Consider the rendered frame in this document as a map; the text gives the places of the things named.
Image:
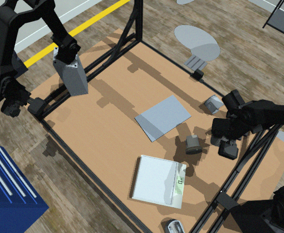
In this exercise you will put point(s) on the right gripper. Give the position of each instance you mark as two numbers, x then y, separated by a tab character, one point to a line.
36	106

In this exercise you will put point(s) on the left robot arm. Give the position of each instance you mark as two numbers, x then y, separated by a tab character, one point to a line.
253	114

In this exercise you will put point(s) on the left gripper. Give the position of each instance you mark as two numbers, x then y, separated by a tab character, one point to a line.
228	149

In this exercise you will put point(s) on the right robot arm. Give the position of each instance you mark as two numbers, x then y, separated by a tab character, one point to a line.
10	22

